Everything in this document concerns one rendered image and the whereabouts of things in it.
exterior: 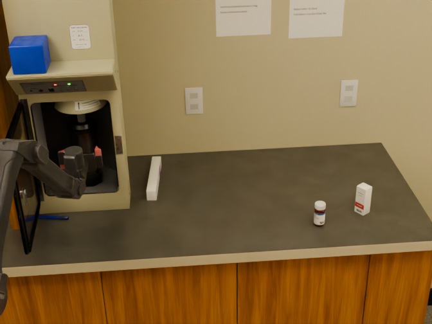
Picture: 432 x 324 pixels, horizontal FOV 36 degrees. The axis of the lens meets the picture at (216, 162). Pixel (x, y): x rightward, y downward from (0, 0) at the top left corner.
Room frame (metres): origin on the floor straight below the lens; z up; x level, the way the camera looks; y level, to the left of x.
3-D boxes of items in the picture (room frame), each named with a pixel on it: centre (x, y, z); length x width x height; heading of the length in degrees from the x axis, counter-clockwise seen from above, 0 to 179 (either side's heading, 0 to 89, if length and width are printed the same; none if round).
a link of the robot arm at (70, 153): (1.81, 0.45, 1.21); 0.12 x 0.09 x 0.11; 171
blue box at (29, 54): (1.94, 0.56, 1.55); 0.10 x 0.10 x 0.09; 4
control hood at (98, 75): (1.94, 0.47, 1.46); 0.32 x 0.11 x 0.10; 94
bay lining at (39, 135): (2.12, 0.48, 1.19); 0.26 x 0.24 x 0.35; 94
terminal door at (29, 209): (1.82, 0.61, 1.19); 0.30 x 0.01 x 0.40; 5
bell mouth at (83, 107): (2.10, 0.46, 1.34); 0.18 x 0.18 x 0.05
